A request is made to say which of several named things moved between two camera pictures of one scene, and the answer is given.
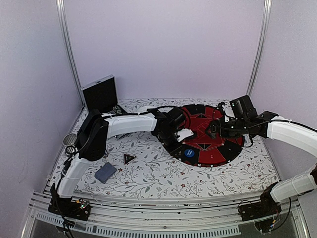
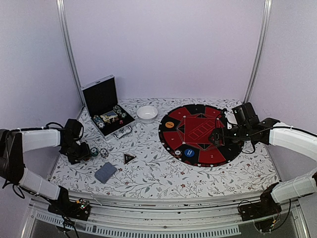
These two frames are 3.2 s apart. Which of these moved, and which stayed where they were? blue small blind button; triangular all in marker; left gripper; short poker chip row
Moved: left gripper
Stayed: blue small blind button; triangular all in marker; short poker chip row
